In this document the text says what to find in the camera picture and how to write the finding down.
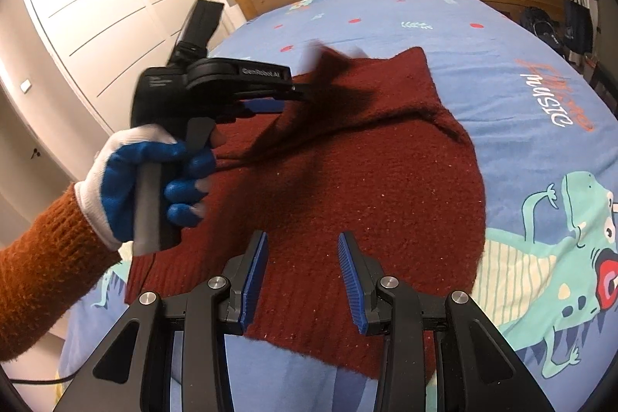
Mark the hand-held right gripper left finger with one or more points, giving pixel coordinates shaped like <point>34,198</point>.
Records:
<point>255,281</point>

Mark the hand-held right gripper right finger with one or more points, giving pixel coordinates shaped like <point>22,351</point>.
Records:
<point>350,282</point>

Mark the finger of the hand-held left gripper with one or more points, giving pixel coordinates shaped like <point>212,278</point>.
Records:
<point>263,106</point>
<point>295,89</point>

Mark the dark red sweater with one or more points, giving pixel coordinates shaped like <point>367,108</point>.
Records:
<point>347,185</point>

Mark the person's left hand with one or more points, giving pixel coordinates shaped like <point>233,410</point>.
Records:
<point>120,173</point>

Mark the white wardrobe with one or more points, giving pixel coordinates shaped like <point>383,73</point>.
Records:
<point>96,1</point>

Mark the blue dinosaur print bed sheet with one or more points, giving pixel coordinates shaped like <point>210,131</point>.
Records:
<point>512,103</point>

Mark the wooden desk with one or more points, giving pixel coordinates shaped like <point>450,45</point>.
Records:
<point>497,1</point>

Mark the black backpack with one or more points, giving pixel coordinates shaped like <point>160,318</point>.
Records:
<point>543,30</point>

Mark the dark blue bag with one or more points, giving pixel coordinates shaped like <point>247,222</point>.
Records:
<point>578,26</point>

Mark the white wall switch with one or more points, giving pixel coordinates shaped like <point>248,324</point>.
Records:
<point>25,86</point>

